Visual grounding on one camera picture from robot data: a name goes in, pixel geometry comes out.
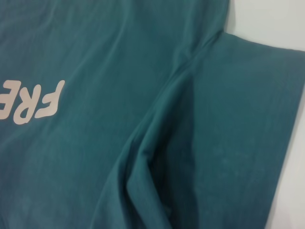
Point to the teal t-shirt with FREE print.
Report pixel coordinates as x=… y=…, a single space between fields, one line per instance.
x=119 y=119

